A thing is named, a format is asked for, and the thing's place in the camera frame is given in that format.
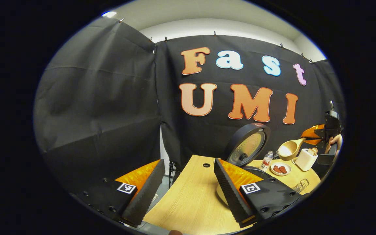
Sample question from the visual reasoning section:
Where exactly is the black backdrop cloth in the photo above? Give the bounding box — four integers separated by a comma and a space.
33, 16, 347, 196

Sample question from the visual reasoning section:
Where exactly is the clear plastic drink bottle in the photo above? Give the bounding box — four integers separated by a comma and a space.
260, 151, 274, 171

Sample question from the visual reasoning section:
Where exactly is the white round plate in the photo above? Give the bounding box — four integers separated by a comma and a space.
270, 162, 292, 176

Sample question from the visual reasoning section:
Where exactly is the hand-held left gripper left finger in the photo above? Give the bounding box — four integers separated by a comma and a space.
70, 159, 166, 228

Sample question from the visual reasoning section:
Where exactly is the black silver rice cooker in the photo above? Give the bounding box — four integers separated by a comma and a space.
216, 123, 273, 207

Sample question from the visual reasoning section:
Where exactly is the black tripod stand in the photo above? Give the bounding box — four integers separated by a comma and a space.
168, 160, 180, 179

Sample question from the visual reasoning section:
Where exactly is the white toaster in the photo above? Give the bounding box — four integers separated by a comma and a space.
295, 148, 318, 172

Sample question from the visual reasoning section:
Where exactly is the wooden spoon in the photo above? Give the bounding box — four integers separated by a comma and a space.
278, 138, 306, 161

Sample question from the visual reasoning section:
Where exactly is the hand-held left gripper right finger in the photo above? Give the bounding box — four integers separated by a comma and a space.
213, 158, 303, 228

